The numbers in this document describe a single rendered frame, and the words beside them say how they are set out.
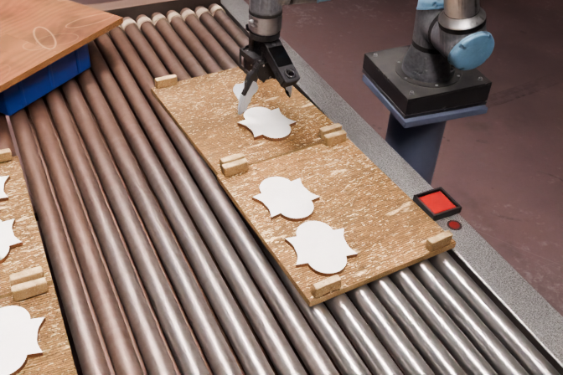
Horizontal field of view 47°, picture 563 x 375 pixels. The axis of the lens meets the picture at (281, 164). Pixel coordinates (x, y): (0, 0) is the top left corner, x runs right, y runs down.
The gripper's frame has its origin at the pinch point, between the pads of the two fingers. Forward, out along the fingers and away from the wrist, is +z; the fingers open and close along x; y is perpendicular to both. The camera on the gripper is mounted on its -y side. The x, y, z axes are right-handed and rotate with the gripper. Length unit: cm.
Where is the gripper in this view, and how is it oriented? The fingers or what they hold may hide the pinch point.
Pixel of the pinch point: (266, 107)
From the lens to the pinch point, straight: 160.6
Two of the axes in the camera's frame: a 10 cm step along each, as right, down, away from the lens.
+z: -0.5, 7.9, 6.1
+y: -5.8, -5.2, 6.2
